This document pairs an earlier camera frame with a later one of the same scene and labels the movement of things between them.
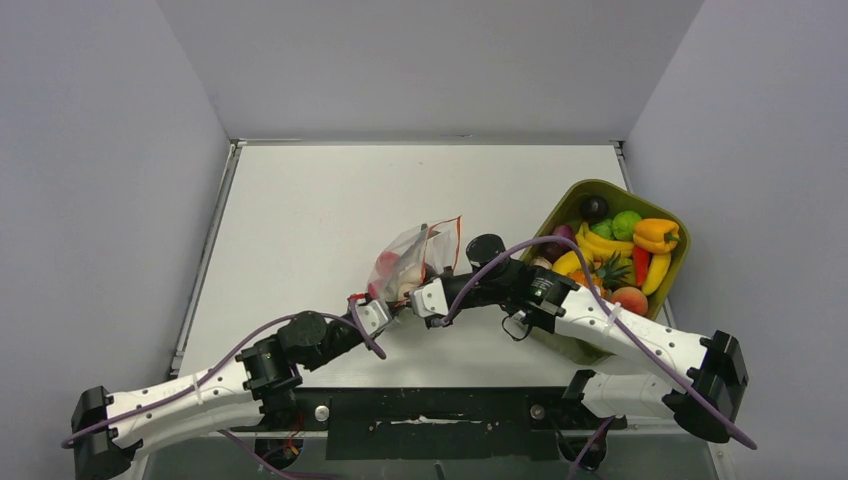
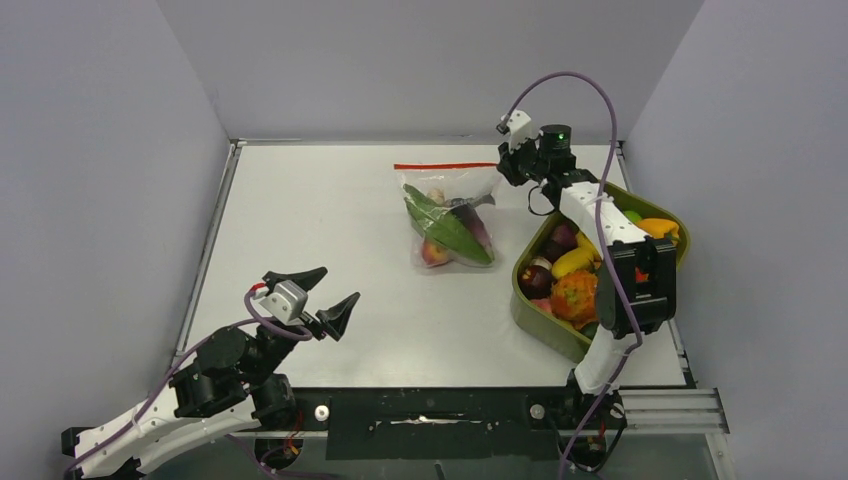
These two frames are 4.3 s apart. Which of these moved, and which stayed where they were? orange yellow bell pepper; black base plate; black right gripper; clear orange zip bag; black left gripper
Moved: clear orange zip bag; black left gripper; black right gripper
Stayed: black base plate; orange yellow bell pepper
